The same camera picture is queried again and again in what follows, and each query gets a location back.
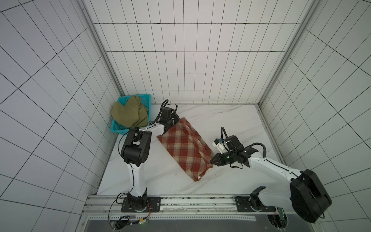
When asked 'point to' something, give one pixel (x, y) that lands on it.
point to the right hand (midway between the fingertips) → (211, 158)
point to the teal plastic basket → (145, 100)
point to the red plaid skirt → (188, 147)
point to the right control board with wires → (279, 220)
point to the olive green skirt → (133, 114)
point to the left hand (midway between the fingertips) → (178, 117)
